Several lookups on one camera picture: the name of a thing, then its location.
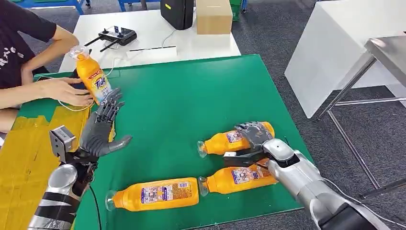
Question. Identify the person's right hand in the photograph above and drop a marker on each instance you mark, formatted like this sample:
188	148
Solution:
63	92

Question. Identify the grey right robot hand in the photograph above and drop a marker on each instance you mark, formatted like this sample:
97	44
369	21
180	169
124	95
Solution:
255	133

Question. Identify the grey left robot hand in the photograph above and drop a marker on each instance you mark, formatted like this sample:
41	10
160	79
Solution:
95	136

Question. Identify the orange bottle with Tide label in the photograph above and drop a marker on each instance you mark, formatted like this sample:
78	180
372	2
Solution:
90	74

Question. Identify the orange bottle with small label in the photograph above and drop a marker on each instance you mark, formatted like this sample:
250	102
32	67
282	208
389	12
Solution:
219	144

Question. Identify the orange bottle with white label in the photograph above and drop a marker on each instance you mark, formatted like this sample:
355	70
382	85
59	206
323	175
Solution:
241	177

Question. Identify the orange bottle with long label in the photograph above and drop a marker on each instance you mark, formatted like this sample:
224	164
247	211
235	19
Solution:
158	193

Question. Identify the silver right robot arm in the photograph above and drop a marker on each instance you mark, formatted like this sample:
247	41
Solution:
301	181

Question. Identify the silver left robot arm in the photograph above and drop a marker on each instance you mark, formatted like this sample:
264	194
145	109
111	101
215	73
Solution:
60	196

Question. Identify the dark phone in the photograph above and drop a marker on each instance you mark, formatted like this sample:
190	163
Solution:
77	85

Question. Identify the person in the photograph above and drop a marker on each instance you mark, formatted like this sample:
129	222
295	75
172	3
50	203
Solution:
16	44

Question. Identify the green table mat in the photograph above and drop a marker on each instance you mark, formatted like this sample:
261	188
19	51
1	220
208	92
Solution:
190	104

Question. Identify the yellow sheet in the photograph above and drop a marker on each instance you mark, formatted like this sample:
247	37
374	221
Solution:
28	171

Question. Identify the black remote controller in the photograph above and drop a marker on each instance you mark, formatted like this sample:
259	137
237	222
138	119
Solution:
119	35

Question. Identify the blue metal shelving rack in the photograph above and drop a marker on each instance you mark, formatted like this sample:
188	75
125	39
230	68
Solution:
133	3
50	3

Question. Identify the white flat box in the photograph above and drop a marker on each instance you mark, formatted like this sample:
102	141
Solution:
152	54

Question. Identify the white board table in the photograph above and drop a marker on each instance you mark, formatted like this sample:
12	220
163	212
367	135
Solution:
330	50

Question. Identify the brown cardboard box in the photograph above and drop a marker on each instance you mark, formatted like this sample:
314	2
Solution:
214	17

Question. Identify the green plastic crate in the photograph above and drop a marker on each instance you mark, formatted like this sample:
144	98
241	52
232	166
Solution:
236	11

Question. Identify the black hard case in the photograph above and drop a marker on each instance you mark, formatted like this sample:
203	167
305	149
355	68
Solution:
177	14

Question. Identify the steel bench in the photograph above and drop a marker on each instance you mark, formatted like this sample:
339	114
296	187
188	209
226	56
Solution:
390	54

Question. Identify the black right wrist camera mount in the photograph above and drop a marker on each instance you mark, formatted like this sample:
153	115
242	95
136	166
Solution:
241	160

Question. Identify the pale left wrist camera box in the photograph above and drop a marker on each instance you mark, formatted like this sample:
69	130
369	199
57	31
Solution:
62	141

